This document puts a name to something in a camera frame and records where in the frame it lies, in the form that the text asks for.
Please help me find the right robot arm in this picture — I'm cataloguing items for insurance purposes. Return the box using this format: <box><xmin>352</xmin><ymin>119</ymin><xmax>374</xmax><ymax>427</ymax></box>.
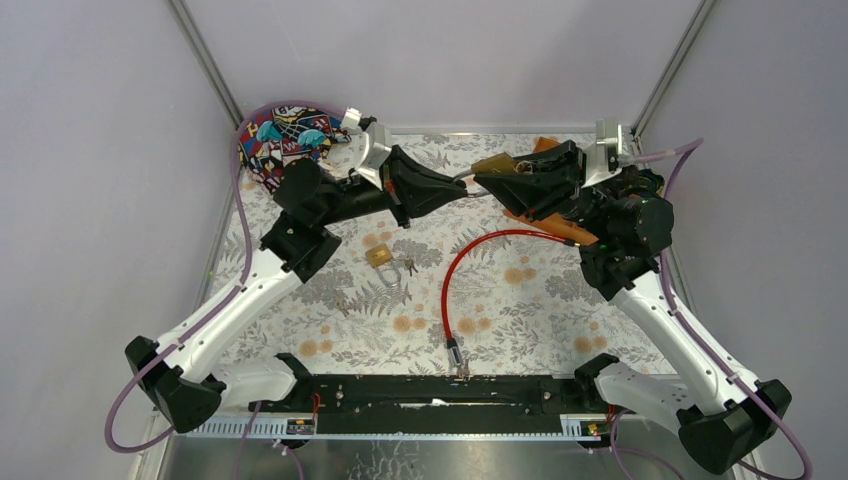
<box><xmin>471</xmin><ymin>142</ymin><xmax>792</xmax><ymax>474</ymax></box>

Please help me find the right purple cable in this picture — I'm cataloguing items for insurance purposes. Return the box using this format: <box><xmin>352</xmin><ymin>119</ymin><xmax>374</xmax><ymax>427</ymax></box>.
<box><xmin>609</xmin><ymin>137</ymin><xmax>815</xmax><ymax>480</ymax></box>

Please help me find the dark green coiled strap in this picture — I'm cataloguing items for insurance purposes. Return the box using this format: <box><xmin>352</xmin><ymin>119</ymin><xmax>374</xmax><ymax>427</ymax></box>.
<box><xmin>637</xmin><ymin>168</ymin><xmax>666</xmax><ymax>197</ymax></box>

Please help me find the small brass padlock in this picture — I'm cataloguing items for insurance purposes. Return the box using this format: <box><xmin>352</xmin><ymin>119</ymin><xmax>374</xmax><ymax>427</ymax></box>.
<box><xmin>365</xmin><ymin>243</ymin><xmax>402</xmax><ymax>288</ymax></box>

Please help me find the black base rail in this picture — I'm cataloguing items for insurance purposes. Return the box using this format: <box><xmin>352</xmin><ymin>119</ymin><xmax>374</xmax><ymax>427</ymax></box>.
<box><xmin>256</xmin><ymin>374</ymin><xmax>622</xmax><ymax>436</ymax></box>

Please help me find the purple cable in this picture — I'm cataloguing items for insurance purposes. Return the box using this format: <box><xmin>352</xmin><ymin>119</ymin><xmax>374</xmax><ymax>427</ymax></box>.
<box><xmin>609</xmin><ymin>137</ymin><xmax>815</xmax><ymax>480</ymax></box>
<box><xmin>104</xmin><ymin>100</ymin><xmax>352</xmax><ymax>480</ymax></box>

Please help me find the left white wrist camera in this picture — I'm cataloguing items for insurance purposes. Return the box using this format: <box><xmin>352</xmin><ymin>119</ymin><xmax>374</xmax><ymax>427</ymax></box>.
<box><xmin>341</xmin><ymin>108</ymin><xmax>392</xmax><ymax>191</ymax></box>

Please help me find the colourful patterned cloth bag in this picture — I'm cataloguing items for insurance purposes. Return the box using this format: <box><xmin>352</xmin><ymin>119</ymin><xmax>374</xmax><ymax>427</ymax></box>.
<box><xmin>234</xmin><ymin>101</ymin><xmax>351</xmax><ymax>195</ymax></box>

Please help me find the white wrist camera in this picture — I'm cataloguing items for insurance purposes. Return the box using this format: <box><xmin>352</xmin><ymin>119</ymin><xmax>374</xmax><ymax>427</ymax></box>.
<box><xmin>582</xmin><ymin>117</ymin><xmax>624</xmax><ymax>188</ymax></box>
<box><xmin>341</xmin><ymin>108</ymin><xmax>392</xmax><ymax>191</ymax></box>

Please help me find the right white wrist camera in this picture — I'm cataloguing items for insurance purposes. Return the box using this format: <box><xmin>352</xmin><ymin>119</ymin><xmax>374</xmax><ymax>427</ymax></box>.
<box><xmin>582</xmin><ymin>117</ymin><xmax>624</xmax><ymax>188</ymax></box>

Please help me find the orange compartment tray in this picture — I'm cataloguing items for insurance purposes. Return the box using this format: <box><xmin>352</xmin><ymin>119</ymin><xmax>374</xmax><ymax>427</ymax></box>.
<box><xmin>502</xmin><ymin>137</ymin><xmax>601</xmax><ymax>248</ymax></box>

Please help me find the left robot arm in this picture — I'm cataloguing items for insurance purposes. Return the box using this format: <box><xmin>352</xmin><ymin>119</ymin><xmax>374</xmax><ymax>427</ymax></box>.
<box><xmin>125</xmin><ymin>146</ymin><xmax>468</xmax><ymax>433</ymax></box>

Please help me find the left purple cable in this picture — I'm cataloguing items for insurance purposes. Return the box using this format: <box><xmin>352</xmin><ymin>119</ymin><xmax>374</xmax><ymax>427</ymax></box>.
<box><xmin>104</xmin><ymin>100</ymin><xmax>352</xmax><ymax>480</ymax></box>

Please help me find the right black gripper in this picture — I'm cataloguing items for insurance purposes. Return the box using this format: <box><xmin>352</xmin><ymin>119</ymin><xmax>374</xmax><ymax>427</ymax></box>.
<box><xmin>466</xmin><ymin>139</ymin><xmax>606</xmax><ymax>240</ymax></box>

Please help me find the silver key bunch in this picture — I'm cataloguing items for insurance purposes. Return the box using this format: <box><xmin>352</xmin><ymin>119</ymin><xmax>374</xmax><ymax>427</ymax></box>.
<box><xmin>402</xmin><ymin>258</ymin><xmax>418</xmax><ymax>277</ymax></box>

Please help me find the floral table mat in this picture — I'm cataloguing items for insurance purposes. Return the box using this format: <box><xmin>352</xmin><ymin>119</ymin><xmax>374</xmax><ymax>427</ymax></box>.
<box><xmin>188</xmin><ymin>132</ymin><xmax>697</xmax><ymax>378</ymax></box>

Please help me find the red cable lock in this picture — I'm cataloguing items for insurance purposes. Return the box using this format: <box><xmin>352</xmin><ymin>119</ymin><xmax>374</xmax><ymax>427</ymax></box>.
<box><xmin>439</xmin><ymin>228</ymin><xmax>576</xmax><ymax>372</ymax></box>

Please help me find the small metal key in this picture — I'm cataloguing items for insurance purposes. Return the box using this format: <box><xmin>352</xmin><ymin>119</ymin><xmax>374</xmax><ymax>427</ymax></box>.
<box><xmin>334</xmin><ymin>296</ymin><xmax>351</xmax><ymax>318</ymax></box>

